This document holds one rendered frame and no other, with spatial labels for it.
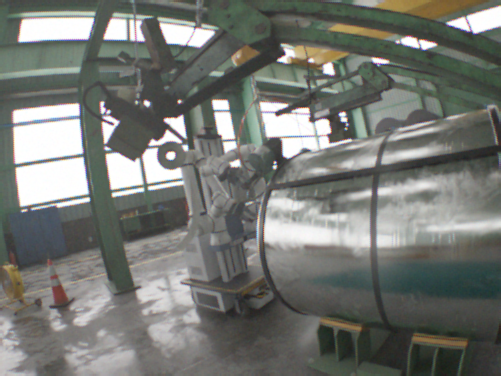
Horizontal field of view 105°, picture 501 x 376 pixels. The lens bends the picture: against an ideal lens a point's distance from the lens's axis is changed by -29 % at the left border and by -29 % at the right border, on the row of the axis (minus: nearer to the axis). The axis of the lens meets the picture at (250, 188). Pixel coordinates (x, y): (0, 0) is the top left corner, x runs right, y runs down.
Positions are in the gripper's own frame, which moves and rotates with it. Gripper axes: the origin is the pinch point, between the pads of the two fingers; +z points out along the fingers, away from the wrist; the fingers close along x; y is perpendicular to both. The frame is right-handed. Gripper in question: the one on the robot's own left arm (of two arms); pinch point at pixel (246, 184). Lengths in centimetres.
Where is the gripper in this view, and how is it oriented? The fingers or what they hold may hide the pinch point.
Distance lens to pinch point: 177.5
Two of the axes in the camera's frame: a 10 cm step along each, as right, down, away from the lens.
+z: 7.7, 5.2, -3.8
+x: -0.5, 6.4, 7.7
